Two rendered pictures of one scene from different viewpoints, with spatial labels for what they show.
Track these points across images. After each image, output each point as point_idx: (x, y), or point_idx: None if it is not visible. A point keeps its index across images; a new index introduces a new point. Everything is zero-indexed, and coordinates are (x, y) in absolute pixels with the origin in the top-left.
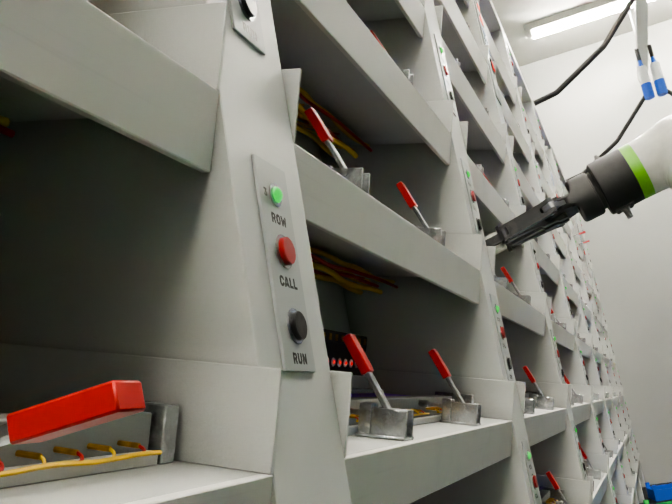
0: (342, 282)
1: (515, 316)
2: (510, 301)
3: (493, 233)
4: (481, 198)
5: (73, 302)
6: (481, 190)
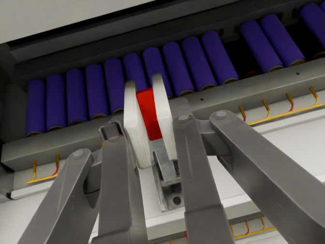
0: None
1: (244, 213)
2: (175, 224)
3: (124, 122)
4: (42, 26)
5: None
6: (16, 2)
